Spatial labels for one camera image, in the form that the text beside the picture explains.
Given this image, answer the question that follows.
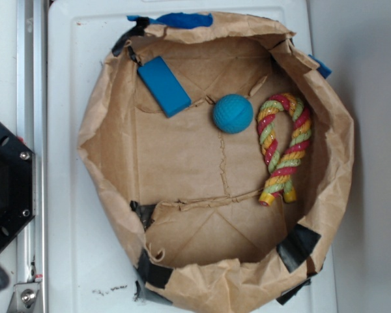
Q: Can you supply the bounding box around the multicolour twisted rope toy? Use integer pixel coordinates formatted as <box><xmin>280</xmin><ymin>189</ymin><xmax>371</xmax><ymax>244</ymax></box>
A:
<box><xmin>256</xmin><ymin>92</ymin><xmax>313</xmax><ymax>207</ymax></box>

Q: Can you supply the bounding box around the aluminium extrusion rail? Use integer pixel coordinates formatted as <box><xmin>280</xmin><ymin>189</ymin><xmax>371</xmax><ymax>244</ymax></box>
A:
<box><xmin>16</xmin><ymin>1</ymin><xmax>50</xmax><ymax>312</ymax></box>

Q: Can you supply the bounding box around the blue rectangular block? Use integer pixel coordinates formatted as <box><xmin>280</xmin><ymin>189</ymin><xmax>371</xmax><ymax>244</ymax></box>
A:
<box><xmin>138</xmin><ymin>56</ymin><xmax>192</xmax><ymax>117</ymax></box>

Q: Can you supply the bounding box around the blue dimpled ball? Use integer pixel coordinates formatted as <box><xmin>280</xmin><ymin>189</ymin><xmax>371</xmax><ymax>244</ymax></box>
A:
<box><xmin>212</xmin><ymin>94</ymin><xmax>253</xmax><ymax>134</ymax></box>

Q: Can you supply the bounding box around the brown paper bag bin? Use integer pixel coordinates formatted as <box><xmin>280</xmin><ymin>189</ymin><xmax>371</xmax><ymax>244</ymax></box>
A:
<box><xmin>78</xmin><ymin>12</ymin><xmax>354</xmax><ymax>312</ymax></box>

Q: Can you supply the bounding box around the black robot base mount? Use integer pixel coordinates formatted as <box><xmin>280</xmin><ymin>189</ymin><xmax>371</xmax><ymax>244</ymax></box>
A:
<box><xmin>0</xmin><ymin>122</ymin><xmax>34</xmax><ymax>253</ymax></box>

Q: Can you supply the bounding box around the metal corner bracket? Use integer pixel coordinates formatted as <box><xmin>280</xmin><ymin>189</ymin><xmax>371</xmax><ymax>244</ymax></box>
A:
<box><xmin>7</xmin><ymin>282</ymin><xmax>40</xmax><ymax>313</ymax></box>

